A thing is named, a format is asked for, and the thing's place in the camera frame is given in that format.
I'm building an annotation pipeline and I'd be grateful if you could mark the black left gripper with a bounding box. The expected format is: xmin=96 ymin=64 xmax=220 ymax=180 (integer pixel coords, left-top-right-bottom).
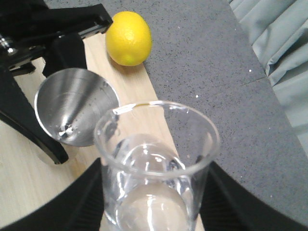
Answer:
xmin=0 ymin=0 xmax=112 ymax=77

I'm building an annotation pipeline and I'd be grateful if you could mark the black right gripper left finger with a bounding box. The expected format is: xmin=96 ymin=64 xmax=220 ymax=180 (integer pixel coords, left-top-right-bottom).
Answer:
xmin=1 ymin=158 xmax=104 ymax=231

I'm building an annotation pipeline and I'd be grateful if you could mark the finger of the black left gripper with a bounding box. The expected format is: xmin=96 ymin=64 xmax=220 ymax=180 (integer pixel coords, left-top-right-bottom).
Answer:
xmin=0 ymin=66 xmax=68 ymax=165

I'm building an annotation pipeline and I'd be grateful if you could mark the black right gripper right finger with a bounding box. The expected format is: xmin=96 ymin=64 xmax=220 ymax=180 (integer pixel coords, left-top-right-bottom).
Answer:
xmin=200 ymin=162 xmax=308 ymax=231

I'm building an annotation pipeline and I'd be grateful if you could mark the steel double jigger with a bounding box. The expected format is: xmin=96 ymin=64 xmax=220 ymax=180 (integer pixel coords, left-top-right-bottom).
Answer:
xmin=34 ymin=68 xmax=119 ymax=147

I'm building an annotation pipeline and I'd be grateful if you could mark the glass beaker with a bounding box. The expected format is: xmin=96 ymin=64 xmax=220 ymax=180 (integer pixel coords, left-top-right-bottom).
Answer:
xmin=94 ymin=101 xmax=220 ymax=231

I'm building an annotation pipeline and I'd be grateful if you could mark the yellow lemon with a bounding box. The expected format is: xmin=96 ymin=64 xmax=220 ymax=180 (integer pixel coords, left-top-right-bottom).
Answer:
xmin=105 ymin=11 xmax=152 ymax=66

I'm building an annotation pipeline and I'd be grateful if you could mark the grey curtain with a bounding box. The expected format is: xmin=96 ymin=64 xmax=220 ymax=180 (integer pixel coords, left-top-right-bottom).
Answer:
xmin=228 ymin=0 xmax=308 ymax=152

